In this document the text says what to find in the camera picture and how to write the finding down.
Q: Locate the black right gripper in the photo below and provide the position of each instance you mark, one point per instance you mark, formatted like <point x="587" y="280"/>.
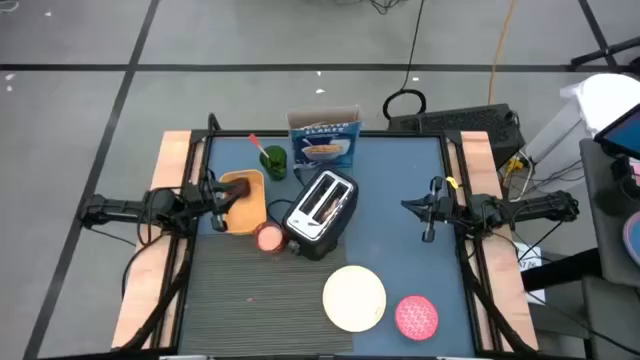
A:
<point x="440" y="210"/>

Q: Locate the light wooden side board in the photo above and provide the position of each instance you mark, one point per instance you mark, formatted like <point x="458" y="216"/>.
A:
<point x="477" y="155"/>
<point x="165" y="165"/>

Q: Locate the pink and blue disc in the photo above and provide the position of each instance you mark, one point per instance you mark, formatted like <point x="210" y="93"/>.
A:
<point x="634" y="237"/>

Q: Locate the grey woven placemat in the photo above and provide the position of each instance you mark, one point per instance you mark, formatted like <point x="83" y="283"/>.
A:
<point x="240" y="300"/>

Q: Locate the green glass cup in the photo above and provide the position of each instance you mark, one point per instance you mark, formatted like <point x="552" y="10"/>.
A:
<point x="274" y="165"/>

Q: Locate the black tablet blue screen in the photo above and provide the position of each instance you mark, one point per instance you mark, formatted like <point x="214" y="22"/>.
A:
<point x="622" y="135"/>

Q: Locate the red patterned bowl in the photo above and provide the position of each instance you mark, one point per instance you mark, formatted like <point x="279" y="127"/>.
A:
<point x="416" y="318"/>

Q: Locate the white paper sheet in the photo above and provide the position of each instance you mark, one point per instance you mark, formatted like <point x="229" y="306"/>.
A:
<point x="530" y="262"/>

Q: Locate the white plastic bag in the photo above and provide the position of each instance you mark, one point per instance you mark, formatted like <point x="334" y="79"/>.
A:
<point x="605" y="100"/>

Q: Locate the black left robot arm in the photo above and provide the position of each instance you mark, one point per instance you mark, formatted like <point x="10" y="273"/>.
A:
<point x="115" y="205"/>

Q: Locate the black two-slot toaster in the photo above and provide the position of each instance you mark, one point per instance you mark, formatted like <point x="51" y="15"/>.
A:
<point x="312" y="220"/>

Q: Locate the yellow tape tag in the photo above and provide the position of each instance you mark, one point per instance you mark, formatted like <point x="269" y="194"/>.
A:
<point x="452" y="182"/>

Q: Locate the cream round plate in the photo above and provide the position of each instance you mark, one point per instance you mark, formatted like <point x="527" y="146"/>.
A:
<point x="354" y="299"/>

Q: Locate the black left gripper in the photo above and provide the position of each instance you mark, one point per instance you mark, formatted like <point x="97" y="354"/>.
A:
<point x="219" y="210"/>

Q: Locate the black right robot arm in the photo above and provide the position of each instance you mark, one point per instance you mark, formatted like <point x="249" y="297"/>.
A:
<point x="540" y="207"/>

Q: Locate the black metal table frame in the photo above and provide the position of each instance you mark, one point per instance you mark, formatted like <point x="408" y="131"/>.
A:
<point x="325" y="134"/>

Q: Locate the dark red plum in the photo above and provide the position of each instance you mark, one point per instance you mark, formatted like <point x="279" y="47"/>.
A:
<point x="244" y="190"/>

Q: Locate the yellow plastic bin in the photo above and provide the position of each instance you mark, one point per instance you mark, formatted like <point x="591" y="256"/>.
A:
<point x="247" y="215"/>

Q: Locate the black stand bar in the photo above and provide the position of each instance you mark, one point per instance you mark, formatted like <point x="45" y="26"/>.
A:
<point x="605" y="51"/>

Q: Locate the blue cereal box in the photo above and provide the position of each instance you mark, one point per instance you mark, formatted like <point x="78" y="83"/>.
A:
<point x="325" y="145"/>

